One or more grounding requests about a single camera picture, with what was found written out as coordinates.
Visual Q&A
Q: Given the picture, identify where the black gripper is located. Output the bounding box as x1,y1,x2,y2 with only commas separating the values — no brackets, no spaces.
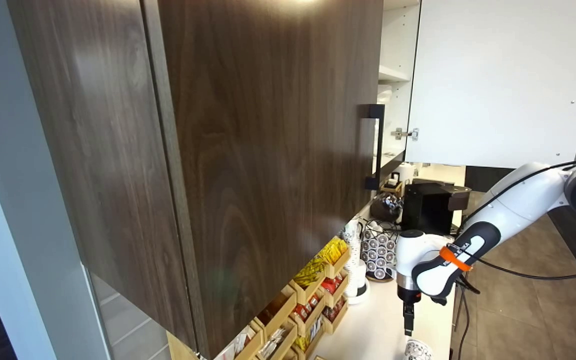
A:
397,289,420,337

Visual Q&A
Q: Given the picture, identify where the open white cabinet door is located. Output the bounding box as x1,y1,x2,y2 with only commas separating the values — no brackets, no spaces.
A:
405,0,576,169

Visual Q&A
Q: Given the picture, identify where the white bottle with black base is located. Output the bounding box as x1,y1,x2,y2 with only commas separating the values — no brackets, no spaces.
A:
344,220,368,305

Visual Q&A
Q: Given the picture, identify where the black cabinet door handle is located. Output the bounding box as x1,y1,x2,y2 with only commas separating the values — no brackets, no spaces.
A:
360,105,385,191

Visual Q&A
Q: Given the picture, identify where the orange strap on arm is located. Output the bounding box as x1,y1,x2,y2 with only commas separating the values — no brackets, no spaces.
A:
438,246,474,274

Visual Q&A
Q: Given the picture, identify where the dark kettle with handle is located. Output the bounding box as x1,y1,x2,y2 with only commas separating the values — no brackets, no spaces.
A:
369,194,402,222

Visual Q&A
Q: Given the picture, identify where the wooden tea bag organizer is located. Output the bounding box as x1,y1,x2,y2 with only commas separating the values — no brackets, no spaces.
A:
166,236,349,360

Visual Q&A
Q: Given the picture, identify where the dark wood cabinet door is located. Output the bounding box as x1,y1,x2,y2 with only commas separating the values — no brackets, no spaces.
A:
6,0,384,358

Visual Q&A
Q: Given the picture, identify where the black coffee machine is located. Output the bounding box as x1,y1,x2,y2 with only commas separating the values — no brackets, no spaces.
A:
402,179,470,235

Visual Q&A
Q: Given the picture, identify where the white cabinet interior shelf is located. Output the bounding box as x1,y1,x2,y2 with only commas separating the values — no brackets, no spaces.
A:
377,0,420,162

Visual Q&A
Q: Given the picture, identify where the patterned black white canister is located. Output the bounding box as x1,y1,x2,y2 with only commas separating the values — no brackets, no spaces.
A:
360,229,397,281

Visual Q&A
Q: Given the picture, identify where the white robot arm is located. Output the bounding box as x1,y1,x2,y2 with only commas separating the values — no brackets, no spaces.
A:
396,161,576,337

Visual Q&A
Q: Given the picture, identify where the black power cable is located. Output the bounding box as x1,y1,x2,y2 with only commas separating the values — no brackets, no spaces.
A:
449,279,471,360

